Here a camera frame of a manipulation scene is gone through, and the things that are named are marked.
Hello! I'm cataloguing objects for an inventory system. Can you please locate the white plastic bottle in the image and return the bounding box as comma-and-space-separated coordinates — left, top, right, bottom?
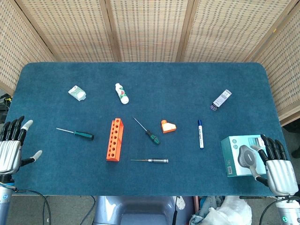
114, 82, 130, 105

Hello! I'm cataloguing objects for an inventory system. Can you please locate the blue table mat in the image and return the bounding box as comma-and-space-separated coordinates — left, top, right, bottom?
4, 61, 290, 197

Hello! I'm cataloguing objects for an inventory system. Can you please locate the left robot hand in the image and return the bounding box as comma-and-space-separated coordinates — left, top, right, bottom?
0, 115, 43, 182

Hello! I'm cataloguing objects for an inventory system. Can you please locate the orange bit holder block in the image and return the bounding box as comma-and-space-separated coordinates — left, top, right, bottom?
106, 118, 124, 162

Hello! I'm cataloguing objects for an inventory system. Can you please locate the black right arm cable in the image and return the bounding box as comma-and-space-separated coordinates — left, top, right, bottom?
259, 198, 282, 225

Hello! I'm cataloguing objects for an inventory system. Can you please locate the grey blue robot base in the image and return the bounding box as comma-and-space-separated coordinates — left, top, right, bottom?
93, 195, 195, 225

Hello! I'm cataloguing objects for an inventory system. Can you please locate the green black striped screwdriver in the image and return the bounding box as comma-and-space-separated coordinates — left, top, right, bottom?
133, 116, 161, 145

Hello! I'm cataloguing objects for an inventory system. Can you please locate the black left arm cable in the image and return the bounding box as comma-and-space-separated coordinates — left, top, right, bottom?
11, 187, 52, 225

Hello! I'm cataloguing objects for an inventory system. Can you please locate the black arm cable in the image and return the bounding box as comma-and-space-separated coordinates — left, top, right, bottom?
259, 198, 282, 225
11, 187, 52, 225

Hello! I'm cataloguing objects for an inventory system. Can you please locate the thin blue floor cable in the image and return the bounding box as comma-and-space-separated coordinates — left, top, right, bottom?
79, 195, 97, 225

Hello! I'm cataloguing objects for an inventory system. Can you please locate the small dark purple box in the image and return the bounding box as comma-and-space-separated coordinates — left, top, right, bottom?
209, 89, 233, 112

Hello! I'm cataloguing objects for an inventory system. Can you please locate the blue whiteboard marker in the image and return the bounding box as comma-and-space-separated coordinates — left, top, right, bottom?
197, 120, 204, 150

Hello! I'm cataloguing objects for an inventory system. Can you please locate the green black screwdriver plain handle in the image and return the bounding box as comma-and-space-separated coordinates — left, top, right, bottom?
56, 127, 95, 141

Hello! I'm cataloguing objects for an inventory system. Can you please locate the white green tissue pack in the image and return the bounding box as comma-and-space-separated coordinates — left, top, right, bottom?
67, 85, 87, 102

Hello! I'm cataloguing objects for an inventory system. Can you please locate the silver precision screwdriver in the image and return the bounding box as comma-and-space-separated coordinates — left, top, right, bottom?
130, 158, 169, 164

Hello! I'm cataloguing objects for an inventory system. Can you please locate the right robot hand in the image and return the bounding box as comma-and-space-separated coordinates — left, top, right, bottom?
251, 134, 300, 197

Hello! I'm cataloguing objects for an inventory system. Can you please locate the white perforated plate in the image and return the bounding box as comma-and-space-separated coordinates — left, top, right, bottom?
175, 196, 186, 211

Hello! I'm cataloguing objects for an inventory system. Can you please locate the orange plastic printed part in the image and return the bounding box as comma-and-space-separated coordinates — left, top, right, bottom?
160, 120, 177, 134

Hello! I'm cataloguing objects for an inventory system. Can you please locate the black equipment pile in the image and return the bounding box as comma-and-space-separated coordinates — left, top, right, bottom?
0, 93, 12, 125

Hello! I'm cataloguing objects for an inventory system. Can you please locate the woven bamboo folding screen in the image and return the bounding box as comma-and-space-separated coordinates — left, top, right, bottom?
0, 0, 300, 126

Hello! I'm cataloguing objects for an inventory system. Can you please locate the white plastic bag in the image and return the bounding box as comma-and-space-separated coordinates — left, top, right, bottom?
189, 195, 253, 225

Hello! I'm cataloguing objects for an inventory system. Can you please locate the teal speaker box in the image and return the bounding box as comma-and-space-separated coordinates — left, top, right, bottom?
220, 134, 270, 177

